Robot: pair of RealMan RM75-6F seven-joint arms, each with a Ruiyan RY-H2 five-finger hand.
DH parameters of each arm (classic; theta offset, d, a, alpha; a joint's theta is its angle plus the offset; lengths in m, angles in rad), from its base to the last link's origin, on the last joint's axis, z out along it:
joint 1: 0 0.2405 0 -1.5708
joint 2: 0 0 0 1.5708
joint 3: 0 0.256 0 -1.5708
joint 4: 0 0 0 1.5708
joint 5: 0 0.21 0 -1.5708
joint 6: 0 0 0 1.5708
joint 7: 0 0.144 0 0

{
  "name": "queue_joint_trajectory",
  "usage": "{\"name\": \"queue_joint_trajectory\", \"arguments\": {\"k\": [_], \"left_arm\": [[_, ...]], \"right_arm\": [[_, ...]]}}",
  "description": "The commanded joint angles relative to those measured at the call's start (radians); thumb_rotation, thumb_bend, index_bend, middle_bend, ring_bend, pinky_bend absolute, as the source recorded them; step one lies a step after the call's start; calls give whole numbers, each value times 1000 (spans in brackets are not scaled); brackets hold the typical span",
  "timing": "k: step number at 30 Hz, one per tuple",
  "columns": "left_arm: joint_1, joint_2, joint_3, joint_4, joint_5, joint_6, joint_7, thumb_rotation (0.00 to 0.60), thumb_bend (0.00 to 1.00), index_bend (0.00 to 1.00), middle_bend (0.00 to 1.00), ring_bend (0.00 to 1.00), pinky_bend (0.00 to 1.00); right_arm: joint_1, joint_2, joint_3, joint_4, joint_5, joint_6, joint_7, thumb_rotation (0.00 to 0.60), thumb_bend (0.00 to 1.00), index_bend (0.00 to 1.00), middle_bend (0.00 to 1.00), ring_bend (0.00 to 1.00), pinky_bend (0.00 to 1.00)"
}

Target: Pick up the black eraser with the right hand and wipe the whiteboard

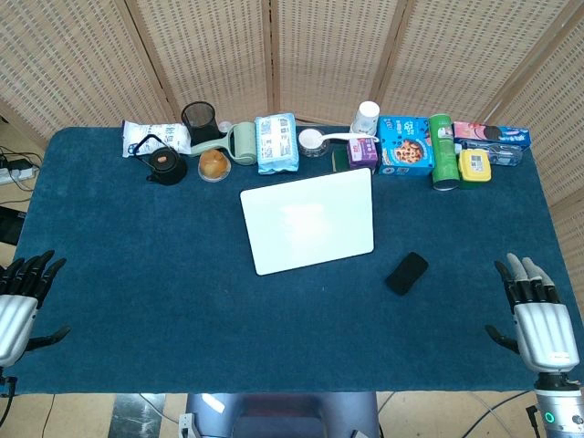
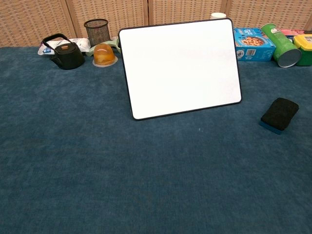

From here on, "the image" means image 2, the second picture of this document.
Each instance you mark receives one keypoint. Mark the black felt blue eraser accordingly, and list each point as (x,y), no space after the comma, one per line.
(280,113)

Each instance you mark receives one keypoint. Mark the white cutting board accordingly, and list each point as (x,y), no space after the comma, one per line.
(180,68)

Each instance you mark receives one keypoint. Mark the blue table cloth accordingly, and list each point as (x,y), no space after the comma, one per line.
(97,158)

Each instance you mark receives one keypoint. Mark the bun in plastic bowl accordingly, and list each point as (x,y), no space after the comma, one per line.
(103,56)

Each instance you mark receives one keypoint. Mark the black mesh pen holder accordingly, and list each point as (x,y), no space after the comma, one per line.
(97,34)

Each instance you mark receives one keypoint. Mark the white plastic snack bag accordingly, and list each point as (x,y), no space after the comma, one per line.
(81,44)

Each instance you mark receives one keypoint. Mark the black cast iron teapot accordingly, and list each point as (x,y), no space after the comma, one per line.
(68,57)

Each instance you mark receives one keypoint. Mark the white plastic bottle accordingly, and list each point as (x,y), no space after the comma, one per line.
(218,15)

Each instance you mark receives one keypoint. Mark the blue cookie box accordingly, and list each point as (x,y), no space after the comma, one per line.
(253,44)

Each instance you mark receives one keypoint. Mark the green chip can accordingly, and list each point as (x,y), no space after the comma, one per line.
(280,41)

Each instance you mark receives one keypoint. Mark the woven folding screen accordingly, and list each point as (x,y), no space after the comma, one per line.
(36,22)

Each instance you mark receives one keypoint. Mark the pink snack box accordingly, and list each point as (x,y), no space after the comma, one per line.
(290,31)

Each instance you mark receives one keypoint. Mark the yellow small box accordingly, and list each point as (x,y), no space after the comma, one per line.
(304,42)

